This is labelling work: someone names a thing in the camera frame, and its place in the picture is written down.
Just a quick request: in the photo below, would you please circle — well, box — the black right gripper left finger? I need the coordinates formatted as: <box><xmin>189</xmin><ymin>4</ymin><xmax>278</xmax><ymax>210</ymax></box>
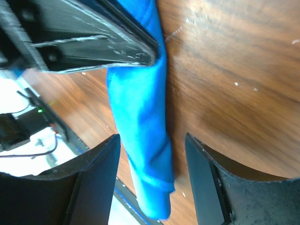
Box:
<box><xmin>0</xmin><ymin>135</ymin><xmax>120</xmax><ymax>225</ymax></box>

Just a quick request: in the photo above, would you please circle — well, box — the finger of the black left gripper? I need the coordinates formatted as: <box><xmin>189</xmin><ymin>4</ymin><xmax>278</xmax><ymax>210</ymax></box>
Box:
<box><xmin>97</xmin><ymin>0</ymin><xmax>158</xmax><ymax>51</ymax></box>
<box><xmin>32</xmin><ymin>0</ymin><xmax>158</xmax><ymax>73</ymax></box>

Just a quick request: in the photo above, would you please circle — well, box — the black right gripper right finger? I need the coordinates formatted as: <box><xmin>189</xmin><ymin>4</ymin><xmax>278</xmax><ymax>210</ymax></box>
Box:
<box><xmin>185</xmin><ymin>134</ymin><xmax>300</xmax><ymax>225</ymax></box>

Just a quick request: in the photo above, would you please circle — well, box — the blue cloth napkin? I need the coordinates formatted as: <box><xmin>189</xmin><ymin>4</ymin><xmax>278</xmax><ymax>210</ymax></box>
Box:
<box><xmin>106</xmin><ymin>0</ymin><xmax>175</xmax><ymax>220</ymax></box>

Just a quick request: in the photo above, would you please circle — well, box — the aluminium frame rail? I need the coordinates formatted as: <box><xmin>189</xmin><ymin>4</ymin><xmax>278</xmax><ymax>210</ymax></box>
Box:
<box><xmin>0</xmin><ymin>67</ymin><xmax>141</xmax><ymax>225</ymax></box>

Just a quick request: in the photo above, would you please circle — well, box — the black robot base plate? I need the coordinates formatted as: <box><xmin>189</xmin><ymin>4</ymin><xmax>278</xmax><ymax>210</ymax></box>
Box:
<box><xmin>0</xmin><ymin>88</ymin><xmax>162</xmax><ymax>225</ymax></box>

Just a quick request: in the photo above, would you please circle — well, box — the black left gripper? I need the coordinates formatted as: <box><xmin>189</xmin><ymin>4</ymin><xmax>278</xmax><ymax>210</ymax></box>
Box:
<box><xmin>0</xmin><ymin>0</ymin><xmax>47</xmax><ymax>71</ymax></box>

